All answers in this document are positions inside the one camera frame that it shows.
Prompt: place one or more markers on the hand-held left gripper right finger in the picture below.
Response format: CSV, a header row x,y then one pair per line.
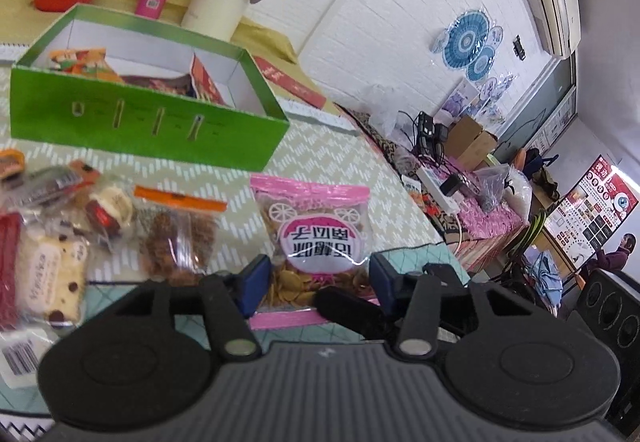
x,y
384,279

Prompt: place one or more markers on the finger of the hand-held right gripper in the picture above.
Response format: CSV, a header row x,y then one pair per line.
x,y
345,309

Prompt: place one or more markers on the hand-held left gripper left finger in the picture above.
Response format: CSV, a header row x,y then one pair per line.
x,y
252,284

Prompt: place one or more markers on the pink snack bag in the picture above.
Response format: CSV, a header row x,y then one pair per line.
x,y
315,232

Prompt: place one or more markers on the chocolate chip cookie packet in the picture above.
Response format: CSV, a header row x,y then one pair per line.
x,y
50,272

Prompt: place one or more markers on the red brown snack packet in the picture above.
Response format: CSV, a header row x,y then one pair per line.
x,y
207,82

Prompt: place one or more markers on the green cardboard box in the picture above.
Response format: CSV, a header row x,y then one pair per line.
x,y
100,132

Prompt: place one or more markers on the clear packet with white label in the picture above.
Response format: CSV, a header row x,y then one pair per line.
x,y
20,357

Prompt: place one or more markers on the clear bag of brown snacks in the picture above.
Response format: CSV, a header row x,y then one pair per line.
x,y
175,237

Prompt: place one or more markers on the white power strip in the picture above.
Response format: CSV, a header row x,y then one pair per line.
x,y
435,187

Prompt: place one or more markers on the pink patterned cloth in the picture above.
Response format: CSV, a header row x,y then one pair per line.
x,y
485,227

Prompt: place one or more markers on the leopard print cloth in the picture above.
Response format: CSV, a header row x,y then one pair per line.
x,y
380,147

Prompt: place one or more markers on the black chargers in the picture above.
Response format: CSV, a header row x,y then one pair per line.
x,y
427,127

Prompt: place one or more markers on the small wrapped date candy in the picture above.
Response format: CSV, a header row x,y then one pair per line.
x,y
107,212

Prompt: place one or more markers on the brown cardboard box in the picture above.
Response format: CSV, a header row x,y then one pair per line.
x,y
470,137

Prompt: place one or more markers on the clear plastic bag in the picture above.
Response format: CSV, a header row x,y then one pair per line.
x,y
385,107

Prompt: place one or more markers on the red paper envelope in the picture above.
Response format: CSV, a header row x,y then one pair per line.
x,y
290,80

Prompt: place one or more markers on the black speaker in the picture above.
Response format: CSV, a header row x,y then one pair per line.
x,y
610,312

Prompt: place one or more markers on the dark thin snack packet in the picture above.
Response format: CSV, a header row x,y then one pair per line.
x,y
40,187

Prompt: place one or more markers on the red stick snack packet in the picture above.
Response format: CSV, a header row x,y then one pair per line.
x,y
9,272

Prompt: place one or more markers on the blue paper fan decoration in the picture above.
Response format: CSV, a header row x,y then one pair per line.
x,y
465,40

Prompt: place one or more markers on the small orange candy packet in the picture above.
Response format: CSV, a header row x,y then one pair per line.
x,y
10,165

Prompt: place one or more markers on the picture cards on wall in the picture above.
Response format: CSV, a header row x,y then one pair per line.
x,y
462,97

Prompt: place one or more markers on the wall poster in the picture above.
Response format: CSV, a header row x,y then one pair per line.
x,y
600,207

